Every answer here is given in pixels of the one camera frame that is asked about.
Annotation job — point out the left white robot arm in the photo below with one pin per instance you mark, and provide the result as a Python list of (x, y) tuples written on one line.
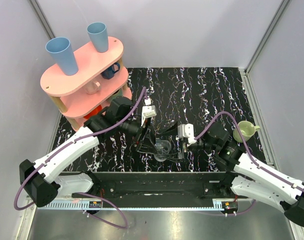
[(39, 178)]

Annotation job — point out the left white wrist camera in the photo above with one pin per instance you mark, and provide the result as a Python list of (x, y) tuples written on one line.
[(148, 111)]

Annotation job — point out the pink ceramic mug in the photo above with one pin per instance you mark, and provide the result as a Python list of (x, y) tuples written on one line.
[(92, 87)]

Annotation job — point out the small blue plastic cup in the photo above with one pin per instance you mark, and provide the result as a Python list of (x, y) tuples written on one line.
[(97, 32)]

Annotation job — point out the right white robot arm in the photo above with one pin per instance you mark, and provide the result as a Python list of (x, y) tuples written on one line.
[(246, 175)]

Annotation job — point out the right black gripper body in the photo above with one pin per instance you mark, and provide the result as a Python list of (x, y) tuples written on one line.
[(187, 146)]

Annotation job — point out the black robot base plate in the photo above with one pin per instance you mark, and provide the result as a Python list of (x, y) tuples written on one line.
[(162, 189)]

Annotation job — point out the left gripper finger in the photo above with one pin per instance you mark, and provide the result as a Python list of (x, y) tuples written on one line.
[(160, 155), (145, 139)]

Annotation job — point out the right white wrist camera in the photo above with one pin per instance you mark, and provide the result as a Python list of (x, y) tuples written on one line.
[(186, 131)]

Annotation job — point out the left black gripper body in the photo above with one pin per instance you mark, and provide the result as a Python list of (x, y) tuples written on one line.
[(141, 136)]

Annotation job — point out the pink three-tier wooden shelf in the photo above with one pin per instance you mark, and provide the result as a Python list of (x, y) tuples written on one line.
[(68, 92)]

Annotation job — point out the dark blue ceramic mug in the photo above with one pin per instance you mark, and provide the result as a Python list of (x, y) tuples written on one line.
[(111, 71)]

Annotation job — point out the orange plastic bowl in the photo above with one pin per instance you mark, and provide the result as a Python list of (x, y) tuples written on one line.
[(93, 112)]

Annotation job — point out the teal speckled ceramic cup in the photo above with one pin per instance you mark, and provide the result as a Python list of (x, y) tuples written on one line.
[(118, 93)]

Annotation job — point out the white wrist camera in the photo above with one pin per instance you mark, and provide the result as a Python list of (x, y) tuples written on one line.
[(186, 131), (148, 111)]

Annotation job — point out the white slotted cable duct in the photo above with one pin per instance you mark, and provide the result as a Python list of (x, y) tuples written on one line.
[(68, 205)]

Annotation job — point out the black marble patterned mat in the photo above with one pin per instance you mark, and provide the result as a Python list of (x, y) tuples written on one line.
[(184, 95)]

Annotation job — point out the large blue plastic cup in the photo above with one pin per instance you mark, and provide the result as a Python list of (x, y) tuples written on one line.
[(61, 51)]

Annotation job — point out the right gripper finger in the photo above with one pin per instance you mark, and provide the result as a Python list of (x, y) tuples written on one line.
[(170, 133), (174, 157)]

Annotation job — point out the light green ceramic mug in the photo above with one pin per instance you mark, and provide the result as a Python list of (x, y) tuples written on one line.
[(247, 129)]

